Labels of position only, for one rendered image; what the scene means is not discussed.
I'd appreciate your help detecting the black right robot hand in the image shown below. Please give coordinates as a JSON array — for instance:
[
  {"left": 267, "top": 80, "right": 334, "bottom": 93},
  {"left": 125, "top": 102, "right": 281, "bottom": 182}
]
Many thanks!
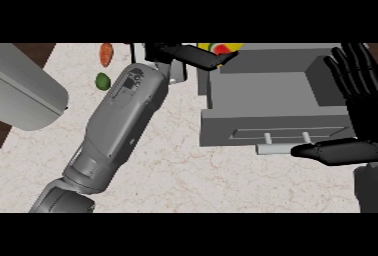
[{"left": 289, "top": 42, "right": 378, "bottom": 167}]

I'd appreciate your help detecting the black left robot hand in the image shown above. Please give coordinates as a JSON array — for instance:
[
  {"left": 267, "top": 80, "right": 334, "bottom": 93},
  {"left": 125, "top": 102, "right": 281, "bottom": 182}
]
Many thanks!
[{"left": 145, "top": 42, "right": 241, "bottom": 72}]

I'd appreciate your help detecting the grey drawer box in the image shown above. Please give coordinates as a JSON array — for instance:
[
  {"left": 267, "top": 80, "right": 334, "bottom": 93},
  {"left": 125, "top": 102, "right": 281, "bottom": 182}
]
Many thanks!
[{"left": 205, "top": 54, "right": 351, "bottom": 113}]

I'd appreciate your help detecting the grey cabinet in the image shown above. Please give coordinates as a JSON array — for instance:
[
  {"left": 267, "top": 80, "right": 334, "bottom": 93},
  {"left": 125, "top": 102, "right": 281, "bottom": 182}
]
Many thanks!
[{"left": 196, "top": 42, "right": 345, "bottom": 96}]

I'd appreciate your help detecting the orange carrot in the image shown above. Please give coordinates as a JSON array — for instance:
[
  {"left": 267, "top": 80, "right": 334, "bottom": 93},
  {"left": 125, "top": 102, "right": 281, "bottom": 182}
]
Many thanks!
[{"left": 99, "top": 42, "right": 115, "bottom": 69}]

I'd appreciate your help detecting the green lime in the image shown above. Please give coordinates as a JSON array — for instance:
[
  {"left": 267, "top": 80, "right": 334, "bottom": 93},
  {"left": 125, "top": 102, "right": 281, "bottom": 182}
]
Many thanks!
[{"left": 94, "top": 72, "right": 114, "bottom": 91}]

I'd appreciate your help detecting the grey rounded appliance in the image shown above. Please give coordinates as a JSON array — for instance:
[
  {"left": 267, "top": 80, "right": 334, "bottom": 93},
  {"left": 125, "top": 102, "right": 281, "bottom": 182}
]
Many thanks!
[{"left": 0, "top": 43, "right": 69, "bottom": 132}]

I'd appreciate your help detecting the grey drawer front with handle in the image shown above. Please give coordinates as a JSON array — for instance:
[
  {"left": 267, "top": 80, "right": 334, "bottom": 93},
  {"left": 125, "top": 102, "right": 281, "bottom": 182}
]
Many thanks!
[{"left": 198, "top": 106, "right": 357, "bottom": 156}]

